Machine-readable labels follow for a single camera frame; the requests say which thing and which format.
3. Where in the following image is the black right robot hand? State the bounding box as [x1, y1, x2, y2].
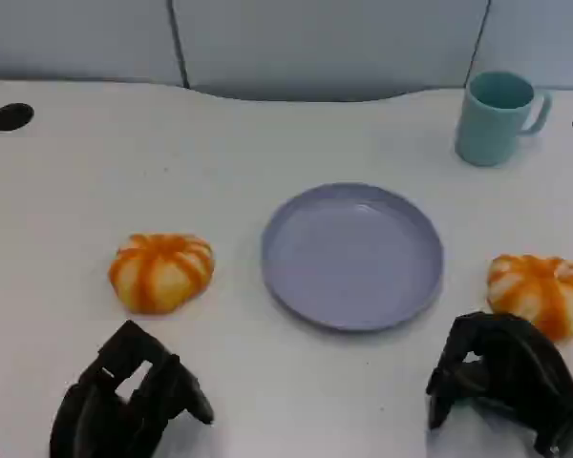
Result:
[425, 311, 573, 454]

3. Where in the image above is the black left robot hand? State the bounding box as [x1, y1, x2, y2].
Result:
[49, 319, 216, 458]

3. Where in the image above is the orange and white bread roll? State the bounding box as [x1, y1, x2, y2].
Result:
[486, 254, 573, 343]
[107, 232, 216, 315]

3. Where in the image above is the lilac plate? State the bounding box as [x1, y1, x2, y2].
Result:
[260, 182, 445, 333]

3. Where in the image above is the pale green mug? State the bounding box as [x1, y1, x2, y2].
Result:
[454, 70, 553, 167]

